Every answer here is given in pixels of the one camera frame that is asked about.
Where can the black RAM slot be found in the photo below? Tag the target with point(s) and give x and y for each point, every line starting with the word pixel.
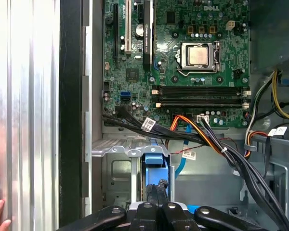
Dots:
pixel 200 105
pixel 200 88
pixel 200 93
pixel 200 99

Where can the black PC case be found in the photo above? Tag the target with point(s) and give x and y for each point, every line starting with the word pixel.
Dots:
pixel 69 96

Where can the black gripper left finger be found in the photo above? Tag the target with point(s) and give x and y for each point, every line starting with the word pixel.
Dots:
pixel 144 216

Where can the blue SATA port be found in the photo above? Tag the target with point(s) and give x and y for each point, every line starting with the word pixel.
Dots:
pixel 125 96

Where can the white expansion slot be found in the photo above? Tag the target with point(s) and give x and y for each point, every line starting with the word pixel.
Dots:
pixel 128 29

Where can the silver coin battery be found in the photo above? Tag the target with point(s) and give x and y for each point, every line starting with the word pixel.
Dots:
pixel 139 30

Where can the short black expansion slot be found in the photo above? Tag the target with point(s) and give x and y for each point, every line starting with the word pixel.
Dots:
pixel 140 12

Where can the metal disk bay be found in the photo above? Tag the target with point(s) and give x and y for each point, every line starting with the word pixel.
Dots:
pixel 120 168

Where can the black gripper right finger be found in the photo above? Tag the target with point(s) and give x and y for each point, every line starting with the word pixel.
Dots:
pixel 175 216

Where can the green motherboard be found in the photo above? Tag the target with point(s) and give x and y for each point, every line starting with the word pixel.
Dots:
pixel 231 60

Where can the grey power supply unit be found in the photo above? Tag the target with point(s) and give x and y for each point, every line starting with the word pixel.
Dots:
pixel 272 29

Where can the long black expansion slot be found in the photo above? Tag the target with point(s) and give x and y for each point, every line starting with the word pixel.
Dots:
pixel 115 31

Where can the metal socket cover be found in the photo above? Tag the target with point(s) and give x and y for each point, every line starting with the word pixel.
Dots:
pixel 183 56

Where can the silver CPU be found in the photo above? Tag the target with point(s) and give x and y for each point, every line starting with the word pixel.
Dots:
pixel 197 55

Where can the hard disk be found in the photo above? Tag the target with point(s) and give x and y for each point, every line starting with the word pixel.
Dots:
pixel 154 173

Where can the black square chip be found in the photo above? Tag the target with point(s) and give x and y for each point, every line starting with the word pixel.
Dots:
pixel 132 74

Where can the black CPU socket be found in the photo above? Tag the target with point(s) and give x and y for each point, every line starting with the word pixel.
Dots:
pixel 216 56

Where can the black graphics card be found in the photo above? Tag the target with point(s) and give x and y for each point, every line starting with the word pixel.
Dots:
pixel 148 48

